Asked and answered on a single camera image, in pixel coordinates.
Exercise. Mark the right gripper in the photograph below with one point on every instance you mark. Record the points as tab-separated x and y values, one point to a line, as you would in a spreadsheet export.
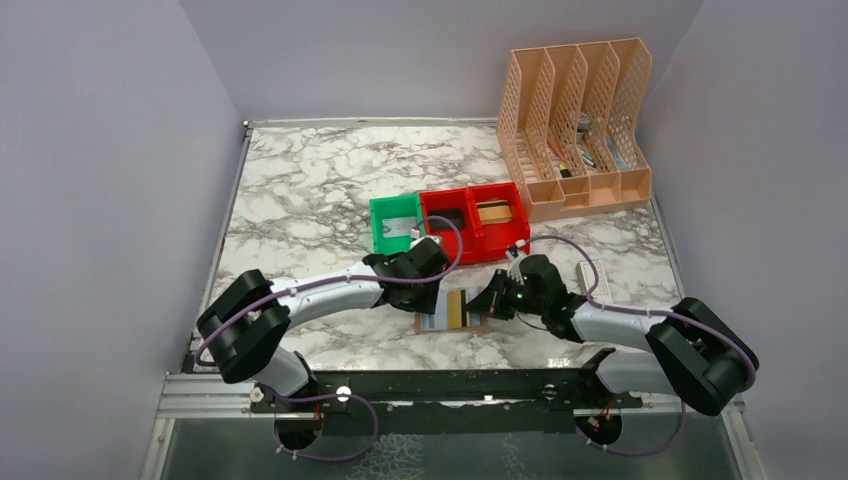
491	298

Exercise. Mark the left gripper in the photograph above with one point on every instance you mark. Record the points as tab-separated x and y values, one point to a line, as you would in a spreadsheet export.
427	303

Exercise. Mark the tan leather card holder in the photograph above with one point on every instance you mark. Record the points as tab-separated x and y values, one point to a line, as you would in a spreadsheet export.
436	322

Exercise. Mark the red plastic bin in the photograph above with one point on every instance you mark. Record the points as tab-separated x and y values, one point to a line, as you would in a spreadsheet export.
453	240
494	240

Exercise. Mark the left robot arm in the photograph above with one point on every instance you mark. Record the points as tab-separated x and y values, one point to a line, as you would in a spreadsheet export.
243	328

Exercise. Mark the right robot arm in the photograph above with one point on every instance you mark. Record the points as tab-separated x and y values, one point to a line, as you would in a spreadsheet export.
686	351

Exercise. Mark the silver card in green bin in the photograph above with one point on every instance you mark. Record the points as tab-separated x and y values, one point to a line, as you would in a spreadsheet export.
397	227

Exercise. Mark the black cards stack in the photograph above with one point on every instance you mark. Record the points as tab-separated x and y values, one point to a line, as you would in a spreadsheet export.
454	216

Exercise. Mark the gold cards stack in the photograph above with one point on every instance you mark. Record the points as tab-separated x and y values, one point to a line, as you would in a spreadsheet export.
494	212

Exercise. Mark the green plastic bin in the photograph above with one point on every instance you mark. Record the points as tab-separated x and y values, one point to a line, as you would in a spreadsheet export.
389	207

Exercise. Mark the white small box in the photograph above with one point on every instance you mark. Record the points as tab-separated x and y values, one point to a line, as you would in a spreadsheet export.
593	274

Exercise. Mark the peach file organizer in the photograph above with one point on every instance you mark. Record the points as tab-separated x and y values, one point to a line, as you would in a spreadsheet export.
546	89

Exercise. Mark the items in organizer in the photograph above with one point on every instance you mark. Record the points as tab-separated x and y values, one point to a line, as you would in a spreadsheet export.
590	163

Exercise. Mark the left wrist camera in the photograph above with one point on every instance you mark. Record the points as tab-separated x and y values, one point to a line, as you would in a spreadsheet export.
418	236

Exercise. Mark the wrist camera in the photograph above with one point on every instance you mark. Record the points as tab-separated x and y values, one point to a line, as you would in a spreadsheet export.
418	236
515	255

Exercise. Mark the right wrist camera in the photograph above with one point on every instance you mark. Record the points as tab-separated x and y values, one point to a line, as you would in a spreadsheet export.
515	255

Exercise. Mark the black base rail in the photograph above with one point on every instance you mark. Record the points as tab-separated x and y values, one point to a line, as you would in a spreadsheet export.
434	402

